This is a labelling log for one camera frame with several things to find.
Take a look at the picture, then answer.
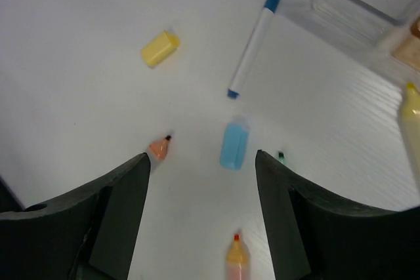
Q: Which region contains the orange tip clear highlighter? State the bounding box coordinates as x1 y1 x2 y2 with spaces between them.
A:
148 134 172 161

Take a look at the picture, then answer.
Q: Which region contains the yellow highlighter cap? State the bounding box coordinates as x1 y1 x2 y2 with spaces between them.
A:
140 31 180 68

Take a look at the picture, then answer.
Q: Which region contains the yellow highlighter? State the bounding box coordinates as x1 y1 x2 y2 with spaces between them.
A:
398 82 419 177

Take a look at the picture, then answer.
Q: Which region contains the blue highlighter cap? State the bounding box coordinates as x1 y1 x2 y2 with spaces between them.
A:
219 115 249 170

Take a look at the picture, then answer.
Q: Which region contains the green highlighter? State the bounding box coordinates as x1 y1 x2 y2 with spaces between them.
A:
277 151 286 165

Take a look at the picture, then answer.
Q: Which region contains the blue capped white pen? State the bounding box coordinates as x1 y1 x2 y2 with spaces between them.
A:
227 0 280 100

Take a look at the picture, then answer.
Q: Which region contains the orange pink highlighter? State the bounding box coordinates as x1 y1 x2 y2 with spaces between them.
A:
225 233 251 280

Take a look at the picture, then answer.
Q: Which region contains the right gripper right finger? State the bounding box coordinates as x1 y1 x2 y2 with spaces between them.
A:
255 151 419 279

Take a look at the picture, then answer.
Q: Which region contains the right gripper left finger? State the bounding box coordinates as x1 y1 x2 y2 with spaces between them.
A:
1 153 151 279

